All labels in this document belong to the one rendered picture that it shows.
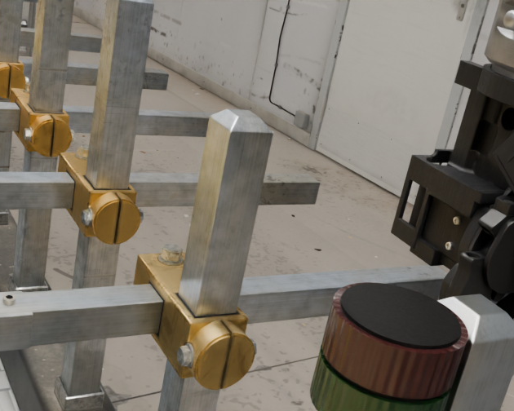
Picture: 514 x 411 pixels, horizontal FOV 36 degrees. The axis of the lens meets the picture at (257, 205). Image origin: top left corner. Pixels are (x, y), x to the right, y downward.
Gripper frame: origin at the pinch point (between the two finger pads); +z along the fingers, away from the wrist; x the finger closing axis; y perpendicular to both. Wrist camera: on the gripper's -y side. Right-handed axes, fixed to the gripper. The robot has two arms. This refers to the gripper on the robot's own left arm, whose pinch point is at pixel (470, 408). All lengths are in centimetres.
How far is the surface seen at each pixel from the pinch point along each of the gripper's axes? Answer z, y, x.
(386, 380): -9.0, -6.9, 14.6
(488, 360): -8.8, -6.4, 8.3
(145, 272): 4.2, 27.0, 10.4
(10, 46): 1, 94, 8
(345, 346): -9.6, -5.1, 15.6
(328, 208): 101, 251, -180
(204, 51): 77, 465, -208
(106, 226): 6.4, 40.8, 9.0
